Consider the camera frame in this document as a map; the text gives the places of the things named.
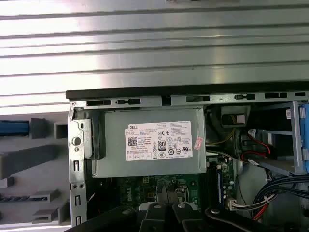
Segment yellow wires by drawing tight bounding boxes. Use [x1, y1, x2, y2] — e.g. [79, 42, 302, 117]
[206, 113, 236, 145]

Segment grey parts rack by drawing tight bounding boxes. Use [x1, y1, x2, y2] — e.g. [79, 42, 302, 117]
[0, 115, 71, 227]

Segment black PC case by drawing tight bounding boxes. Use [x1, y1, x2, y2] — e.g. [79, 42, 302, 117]
[65, 90, 309, 232]

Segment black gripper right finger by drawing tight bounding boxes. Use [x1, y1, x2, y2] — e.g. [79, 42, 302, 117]
[169, 185, 268, 232]

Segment metal drive cage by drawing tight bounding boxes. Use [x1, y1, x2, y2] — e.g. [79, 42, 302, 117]
[260, 100, 309, 177]

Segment CPU socket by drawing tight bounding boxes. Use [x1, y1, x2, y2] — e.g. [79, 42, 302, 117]
[154, 182, 192, 205]

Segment grey power supply unit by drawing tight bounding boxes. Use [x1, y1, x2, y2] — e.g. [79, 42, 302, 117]
[92, 107, 208, 179]

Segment red black drive wire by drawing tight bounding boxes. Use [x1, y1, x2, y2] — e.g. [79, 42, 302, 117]
[241, 139, 272, 161]

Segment black cable bundle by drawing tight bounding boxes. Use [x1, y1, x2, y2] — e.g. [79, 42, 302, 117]
[251, 174, 309, 219]

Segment hard disk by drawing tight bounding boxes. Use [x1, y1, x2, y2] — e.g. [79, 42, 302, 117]
[0, 120, 30, 135]

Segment green motherboard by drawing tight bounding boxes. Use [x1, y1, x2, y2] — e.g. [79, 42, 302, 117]
[115, 157, 236, 218]

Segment black RAM stick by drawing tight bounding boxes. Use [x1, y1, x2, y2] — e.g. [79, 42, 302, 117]
[216, 166, 224, 211]

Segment blue drive latch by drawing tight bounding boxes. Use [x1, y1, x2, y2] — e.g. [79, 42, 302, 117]
[298, 100, 309, 174]

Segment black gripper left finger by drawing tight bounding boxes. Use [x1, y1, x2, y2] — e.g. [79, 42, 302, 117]
[70, 185, 169, 232]

